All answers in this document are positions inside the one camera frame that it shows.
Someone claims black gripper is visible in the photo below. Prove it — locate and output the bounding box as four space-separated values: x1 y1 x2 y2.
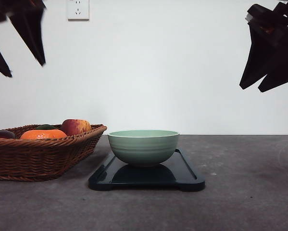
0 0 47 77
239 0 288 92

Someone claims light green bowl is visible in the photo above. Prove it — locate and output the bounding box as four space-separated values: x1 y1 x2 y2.
108 130 180 166

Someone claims brown wicker basket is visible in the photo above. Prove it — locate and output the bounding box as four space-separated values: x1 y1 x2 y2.
0 124 107 182

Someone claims dark green fruit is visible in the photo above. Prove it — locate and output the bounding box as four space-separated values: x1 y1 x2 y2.
36 124 56 130

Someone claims dark purple fruit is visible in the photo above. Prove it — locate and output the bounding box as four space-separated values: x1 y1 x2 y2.
0 129 15 139

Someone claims orange tangerine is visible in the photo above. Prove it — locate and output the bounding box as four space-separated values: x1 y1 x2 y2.
20 129 67 140

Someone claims red apple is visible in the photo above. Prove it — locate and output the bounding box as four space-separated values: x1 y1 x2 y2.
61 119 91 136

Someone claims dark rectangular tray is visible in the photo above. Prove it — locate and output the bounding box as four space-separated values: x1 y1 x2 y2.
88 149 205 191

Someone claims white wall socket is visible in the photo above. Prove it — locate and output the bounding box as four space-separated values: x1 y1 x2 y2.
67 0 90 23

